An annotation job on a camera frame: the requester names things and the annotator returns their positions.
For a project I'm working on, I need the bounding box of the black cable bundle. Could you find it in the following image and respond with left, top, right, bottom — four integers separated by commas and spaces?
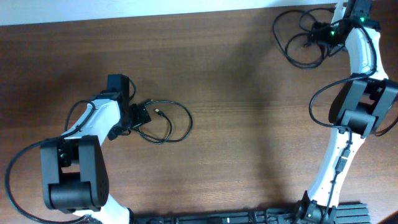
272, 7, 346, 70

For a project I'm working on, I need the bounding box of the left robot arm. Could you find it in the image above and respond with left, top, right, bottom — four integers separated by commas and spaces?
40, 74, 150, 223

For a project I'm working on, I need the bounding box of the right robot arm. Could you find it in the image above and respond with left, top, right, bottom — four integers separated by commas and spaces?
290, 1, 397, 223

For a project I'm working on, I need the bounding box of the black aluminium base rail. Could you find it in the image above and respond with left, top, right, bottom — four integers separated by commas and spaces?
133, 203, 371, 224

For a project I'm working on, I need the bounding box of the thin black usb cable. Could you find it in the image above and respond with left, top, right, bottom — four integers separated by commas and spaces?
130, 99, 194, 145

